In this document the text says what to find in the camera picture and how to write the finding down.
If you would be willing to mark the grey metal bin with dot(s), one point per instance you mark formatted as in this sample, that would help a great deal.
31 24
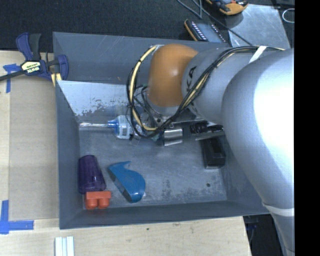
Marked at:
175 170

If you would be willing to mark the pale wood flat board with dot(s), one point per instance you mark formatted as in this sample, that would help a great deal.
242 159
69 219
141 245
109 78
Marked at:
32 150

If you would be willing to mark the orange-red toy block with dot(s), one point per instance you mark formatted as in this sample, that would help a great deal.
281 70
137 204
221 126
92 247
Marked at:
97 199

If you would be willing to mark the clear plastic bottle blue cap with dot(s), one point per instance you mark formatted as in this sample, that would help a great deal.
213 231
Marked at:
122 128

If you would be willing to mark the black cylinder on white bracket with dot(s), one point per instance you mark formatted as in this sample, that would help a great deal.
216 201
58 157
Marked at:
198 127

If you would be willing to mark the clear glass rod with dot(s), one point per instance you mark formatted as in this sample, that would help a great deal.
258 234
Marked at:
95 124

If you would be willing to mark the blue curved plastic holder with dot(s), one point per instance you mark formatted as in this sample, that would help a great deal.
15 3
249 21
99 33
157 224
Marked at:
128 181

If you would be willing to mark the purple plastic cup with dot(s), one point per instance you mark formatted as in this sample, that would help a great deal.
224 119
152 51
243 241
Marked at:
90 173

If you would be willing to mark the black box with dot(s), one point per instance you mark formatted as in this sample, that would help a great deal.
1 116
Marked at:
213 153

